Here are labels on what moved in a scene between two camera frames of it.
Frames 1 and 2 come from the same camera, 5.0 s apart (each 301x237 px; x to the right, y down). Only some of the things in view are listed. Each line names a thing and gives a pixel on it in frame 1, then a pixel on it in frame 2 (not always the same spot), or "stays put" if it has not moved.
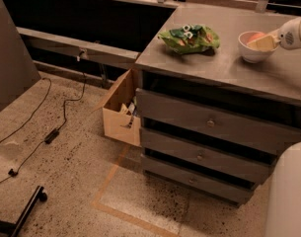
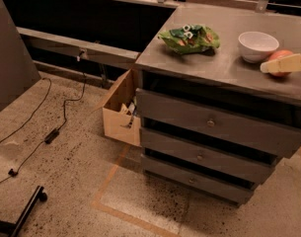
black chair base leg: [14, 228] stays put
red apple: [255, 37] → [280, 53]
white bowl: [252, 54] stays put
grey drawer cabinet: [210, 120] stays put
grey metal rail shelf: [79, 47] stays put
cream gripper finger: [266, 43] → [296, 62]
